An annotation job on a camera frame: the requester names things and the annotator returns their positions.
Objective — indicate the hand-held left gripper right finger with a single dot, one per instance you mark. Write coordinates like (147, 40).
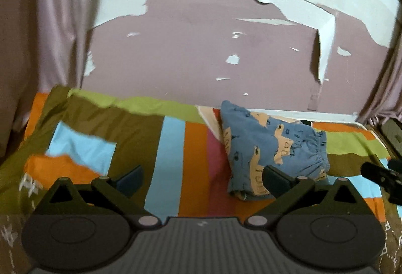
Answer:
(274, 180)

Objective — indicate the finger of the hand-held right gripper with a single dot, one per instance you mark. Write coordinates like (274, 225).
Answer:
(377, 174)
(395, 164)

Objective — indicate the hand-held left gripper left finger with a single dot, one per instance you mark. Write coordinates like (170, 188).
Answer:
(130, 180)

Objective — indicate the blue pants with orange print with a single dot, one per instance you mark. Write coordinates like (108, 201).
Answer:
(267, 148)

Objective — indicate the colourful patchwork pillow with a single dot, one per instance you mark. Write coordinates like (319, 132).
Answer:
(94, 135)

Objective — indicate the colourful striped bed sheet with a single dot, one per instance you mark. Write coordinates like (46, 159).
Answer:
(194, 167)

